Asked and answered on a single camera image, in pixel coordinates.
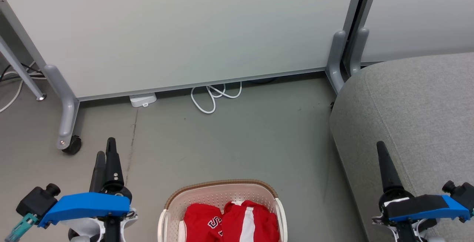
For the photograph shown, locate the wide white partition panel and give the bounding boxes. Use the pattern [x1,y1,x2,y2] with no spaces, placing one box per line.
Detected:
[0,0,367,102]

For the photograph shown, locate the grey fabric sofa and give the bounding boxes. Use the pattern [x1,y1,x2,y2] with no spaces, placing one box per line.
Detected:
[329,52,474,242]

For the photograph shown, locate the black caster wheel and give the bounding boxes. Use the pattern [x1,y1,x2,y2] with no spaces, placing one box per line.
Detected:
[61,135,82,155]

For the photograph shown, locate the red and white garment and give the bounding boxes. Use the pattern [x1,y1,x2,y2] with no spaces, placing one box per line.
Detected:
[183,200,281,242]

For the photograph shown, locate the cream perforated laundry basket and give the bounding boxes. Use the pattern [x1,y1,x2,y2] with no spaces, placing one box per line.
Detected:
[157,179,288,242]

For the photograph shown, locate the long white floor cable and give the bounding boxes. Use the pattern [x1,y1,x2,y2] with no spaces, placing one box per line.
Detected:
[0,61,47,113]

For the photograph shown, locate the narrow white partition panel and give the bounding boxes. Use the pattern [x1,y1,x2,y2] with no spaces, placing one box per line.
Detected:
[361,0,474,64]

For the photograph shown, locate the white power adapter box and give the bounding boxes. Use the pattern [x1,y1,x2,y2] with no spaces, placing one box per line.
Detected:
[129,92,157,108]

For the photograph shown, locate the grey partition leg with caster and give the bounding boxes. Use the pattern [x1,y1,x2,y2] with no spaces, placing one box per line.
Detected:
[44,64,80,150]

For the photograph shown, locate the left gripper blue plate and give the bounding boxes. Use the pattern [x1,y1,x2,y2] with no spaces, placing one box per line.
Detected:
[37,137,138,242]

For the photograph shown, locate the black floor cables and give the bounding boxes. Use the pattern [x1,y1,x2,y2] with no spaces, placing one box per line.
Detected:
[0,62,46,83]

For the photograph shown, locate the black cable with teal plug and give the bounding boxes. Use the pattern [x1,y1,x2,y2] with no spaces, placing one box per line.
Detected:
[4,213,38,242]

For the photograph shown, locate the short grey partition leg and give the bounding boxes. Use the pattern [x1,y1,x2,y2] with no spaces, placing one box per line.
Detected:
[326,30,348,95]
[348,27,370,76]

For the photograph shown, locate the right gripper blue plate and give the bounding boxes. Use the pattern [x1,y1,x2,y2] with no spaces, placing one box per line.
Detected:
[372,141,471,242]

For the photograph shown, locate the looped white cable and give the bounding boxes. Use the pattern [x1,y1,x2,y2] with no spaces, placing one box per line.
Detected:
[190,82,243,115]

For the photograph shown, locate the thin grey table leg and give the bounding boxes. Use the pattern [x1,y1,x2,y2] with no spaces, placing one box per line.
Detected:
[0,34,47,102]

